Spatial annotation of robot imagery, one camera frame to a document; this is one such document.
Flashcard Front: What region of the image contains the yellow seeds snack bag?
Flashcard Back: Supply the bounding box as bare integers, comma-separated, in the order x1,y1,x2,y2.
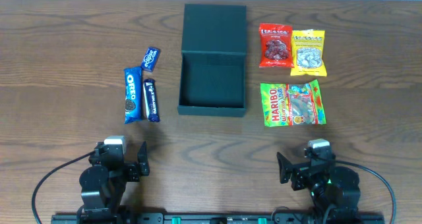
290,29,327,76

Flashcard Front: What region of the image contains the dark green hinged box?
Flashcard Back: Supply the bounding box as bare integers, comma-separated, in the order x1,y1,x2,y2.
177,4,247,117

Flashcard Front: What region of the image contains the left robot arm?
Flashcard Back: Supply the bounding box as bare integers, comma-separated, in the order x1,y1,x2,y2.
76,139,150,223

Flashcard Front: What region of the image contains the Haribo worms candy bag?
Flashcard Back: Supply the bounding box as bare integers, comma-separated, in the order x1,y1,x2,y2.
260,80,326,127

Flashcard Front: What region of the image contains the blue Eclipse mints box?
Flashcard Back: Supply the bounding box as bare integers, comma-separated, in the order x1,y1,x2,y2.
141,47,161,72

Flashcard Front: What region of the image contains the red dried fruit bag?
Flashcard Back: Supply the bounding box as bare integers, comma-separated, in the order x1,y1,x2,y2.
259,23,293,69

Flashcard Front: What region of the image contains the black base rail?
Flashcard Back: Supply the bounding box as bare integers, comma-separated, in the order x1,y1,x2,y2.
50,212,385,224

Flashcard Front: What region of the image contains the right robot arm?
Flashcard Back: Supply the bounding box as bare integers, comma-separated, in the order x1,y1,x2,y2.
277,146,361,223

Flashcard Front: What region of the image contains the blue Oreo cookie pack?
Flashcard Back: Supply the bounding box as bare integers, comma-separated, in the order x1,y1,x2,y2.
124,67,142,124

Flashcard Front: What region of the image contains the Dairy Milk chocolate bar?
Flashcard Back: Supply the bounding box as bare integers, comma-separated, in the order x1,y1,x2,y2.
142,78,160,123

